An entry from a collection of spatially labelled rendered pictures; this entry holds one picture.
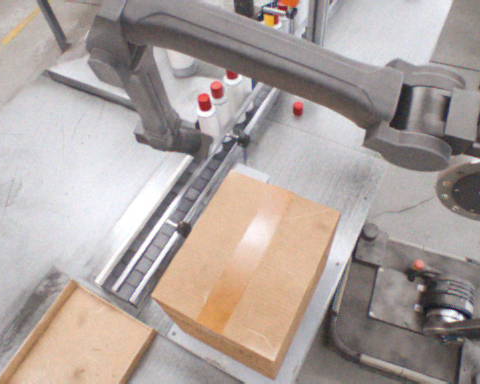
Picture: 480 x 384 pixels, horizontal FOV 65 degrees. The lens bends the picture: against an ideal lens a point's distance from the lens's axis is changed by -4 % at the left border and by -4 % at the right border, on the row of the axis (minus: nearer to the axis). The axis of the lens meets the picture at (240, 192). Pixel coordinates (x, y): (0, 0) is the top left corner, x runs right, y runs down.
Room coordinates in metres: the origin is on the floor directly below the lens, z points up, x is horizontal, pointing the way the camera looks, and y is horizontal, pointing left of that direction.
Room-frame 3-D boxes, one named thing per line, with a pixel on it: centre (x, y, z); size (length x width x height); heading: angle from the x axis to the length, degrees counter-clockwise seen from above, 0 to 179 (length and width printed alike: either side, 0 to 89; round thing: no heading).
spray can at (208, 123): (0.74, 0.06, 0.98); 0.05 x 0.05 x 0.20
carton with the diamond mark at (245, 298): (0.29, 0.00, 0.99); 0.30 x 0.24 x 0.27; 145
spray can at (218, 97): (0.78, 0.02, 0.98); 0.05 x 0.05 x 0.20
